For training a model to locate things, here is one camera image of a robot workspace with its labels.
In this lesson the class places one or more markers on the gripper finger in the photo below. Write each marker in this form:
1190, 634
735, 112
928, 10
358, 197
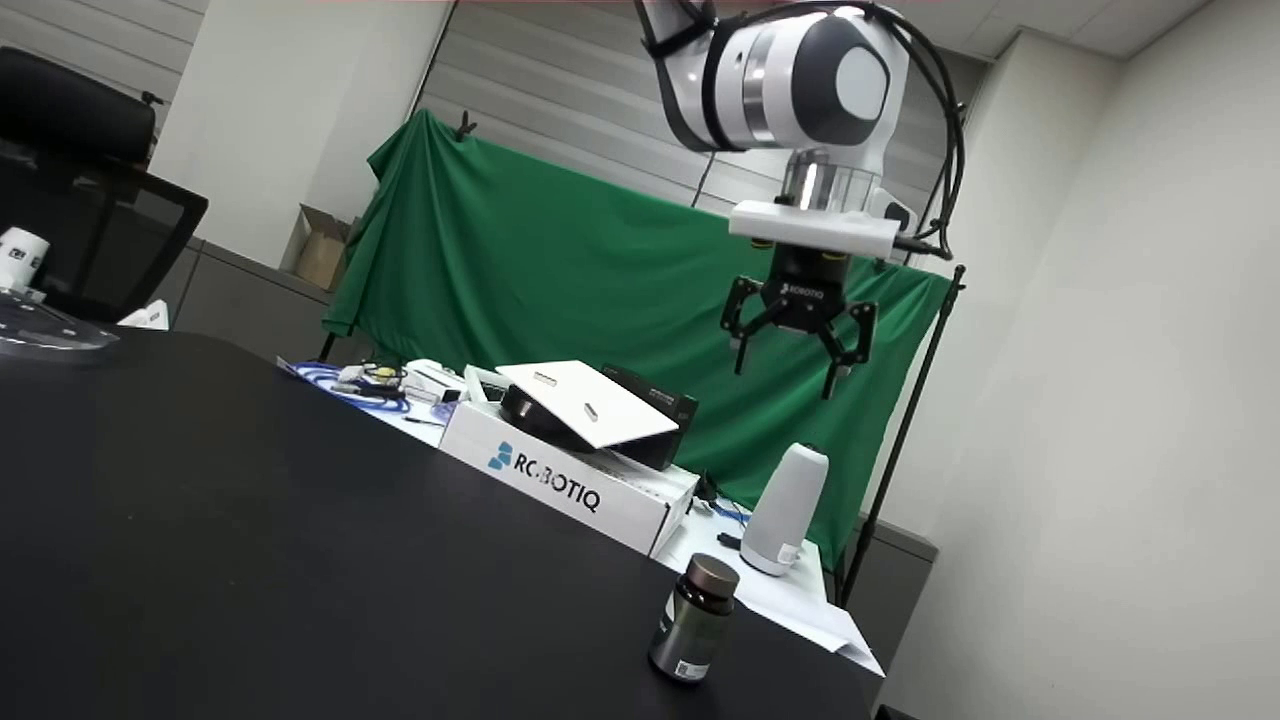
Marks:
742, 310
852, 345

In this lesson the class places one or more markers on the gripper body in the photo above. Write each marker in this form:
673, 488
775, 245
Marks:
803, 290

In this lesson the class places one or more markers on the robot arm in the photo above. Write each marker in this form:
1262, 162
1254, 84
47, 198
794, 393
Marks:
800, 80

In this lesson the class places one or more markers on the dark bottle with brown cap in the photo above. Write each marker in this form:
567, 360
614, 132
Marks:
695, 620

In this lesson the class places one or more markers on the black backdrop stand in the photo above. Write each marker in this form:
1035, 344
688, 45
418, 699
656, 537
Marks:
900, 440

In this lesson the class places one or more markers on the black box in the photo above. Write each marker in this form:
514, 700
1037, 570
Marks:
665, 425

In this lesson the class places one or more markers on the white fabric speaker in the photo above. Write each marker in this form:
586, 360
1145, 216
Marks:
788, 505

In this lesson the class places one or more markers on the white flat plate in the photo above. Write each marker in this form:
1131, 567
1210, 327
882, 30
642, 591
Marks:
590, 400

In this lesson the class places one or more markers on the green backdrop cloth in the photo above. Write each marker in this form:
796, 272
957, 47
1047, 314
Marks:
560, 270

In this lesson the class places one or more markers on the black round device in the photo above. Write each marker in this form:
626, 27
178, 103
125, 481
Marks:
535, 412

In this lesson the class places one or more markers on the white cardboard box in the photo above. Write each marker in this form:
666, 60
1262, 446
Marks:
560, 480

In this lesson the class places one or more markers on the white paper sheet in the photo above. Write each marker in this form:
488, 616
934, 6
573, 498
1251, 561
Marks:
790, 600

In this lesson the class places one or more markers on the brown cardboard box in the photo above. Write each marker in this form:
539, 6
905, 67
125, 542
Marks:
322, 250

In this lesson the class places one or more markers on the grey low cabinet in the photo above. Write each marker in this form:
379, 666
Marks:
250, 300

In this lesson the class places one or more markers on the white tissue packet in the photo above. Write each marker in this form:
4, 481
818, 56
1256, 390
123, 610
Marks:
148, 317

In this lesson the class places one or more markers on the black office chair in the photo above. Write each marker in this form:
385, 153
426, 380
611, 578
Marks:
90, 190

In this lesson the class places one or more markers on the clear plastic cover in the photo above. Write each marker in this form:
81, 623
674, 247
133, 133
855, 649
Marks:
45, 330

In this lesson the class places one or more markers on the white cup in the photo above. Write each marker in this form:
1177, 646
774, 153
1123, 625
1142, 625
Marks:
20, 255

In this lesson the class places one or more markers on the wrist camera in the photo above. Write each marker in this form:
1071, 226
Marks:
815, 228

